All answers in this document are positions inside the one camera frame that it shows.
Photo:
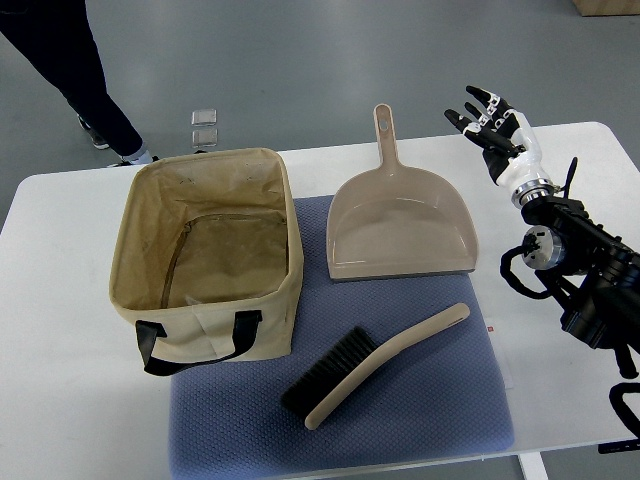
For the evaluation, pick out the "cardboard box corner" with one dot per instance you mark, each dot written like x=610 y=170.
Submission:
x=593 y=8

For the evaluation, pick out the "person's dark trouser leg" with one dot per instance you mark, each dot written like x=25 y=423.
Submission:
x=56 y=38

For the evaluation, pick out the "beige fabric storage bag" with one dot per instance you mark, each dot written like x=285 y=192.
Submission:
x=208 y=263

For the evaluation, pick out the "lower clear floor tile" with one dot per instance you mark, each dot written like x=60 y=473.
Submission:
x=204 y=137

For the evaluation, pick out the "black table control panel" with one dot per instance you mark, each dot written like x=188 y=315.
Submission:
x=619 y=447

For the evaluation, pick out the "pink plastic dustpan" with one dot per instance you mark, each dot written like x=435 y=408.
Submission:
x=395 y=220

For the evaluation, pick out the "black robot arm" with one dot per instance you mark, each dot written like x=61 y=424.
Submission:
x=592 y=275

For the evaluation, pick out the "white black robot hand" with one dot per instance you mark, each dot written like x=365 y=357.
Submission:
x=510 y=149

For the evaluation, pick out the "pink hand broom black bristles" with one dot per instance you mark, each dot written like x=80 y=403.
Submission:
x=351 y=361

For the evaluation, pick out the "white table leg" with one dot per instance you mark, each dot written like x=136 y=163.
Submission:
x=532 y=466

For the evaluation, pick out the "blue quilted mat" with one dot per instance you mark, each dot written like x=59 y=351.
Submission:
x=381 y=371

